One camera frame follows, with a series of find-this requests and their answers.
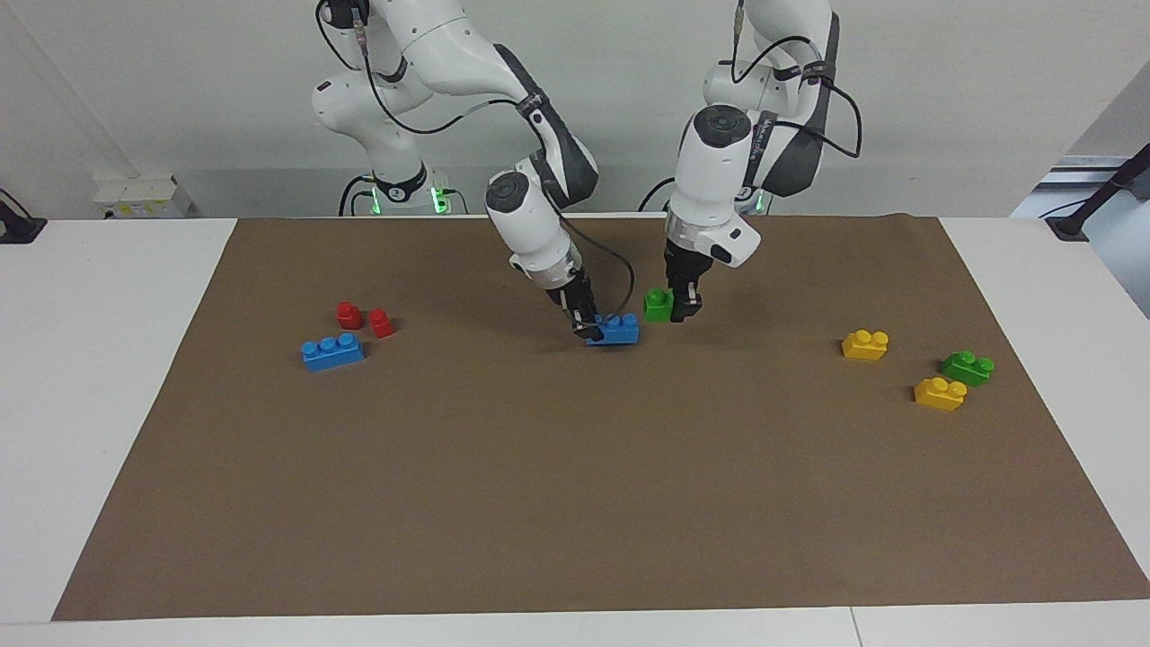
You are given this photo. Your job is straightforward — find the blue three-stud toy block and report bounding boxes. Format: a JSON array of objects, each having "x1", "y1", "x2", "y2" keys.
[
  {"x1": 586, "y1": 314, "x2": 641, "y2": 348},
  {"x1": 300, "y1": 332, "x2": 367, "y2": 373}
]

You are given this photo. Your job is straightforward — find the brown table mat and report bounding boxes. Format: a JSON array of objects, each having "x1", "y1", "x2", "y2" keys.
[{"x1": 51, "y1": 213, "x2": 1150, "y2": 623}]

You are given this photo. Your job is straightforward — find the yellow two-stud toy block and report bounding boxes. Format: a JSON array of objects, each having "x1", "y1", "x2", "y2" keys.
[
  {"x1": 914, "y1": 377, "x2": 969, "y2": 413},
  {"x1": 841, "y1": 329, "x2": 890, "y2": 362}
]

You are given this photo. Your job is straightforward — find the black stand with pole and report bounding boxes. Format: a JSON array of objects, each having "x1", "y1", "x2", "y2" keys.
[{"x1": 1046, "y1": 144, "x2": 1150, "y2": 240}]

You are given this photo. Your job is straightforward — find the black table clamp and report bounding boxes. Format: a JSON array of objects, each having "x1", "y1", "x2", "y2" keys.
[{"x1": 0, "y1": 189, "x2": 48, "y2": 244}]

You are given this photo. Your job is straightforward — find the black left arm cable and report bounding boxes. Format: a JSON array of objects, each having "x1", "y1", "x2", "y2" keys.
[{"x1": 731, "y1": 0, "x2": 863, "y2": 160}]

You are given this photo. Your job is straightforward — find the black right base cable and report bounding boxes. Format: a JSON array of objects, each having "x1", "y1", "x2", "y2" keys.
[{"x1": 338, "y1": 174, "x2": 378, "y2": 217}]

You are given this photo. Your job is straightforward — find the white wall power strip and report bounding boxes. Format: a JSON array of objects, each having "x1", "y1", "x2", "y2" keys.
[{"x1": 93, "y1": 175, "x2": 196, "y2": 220}]

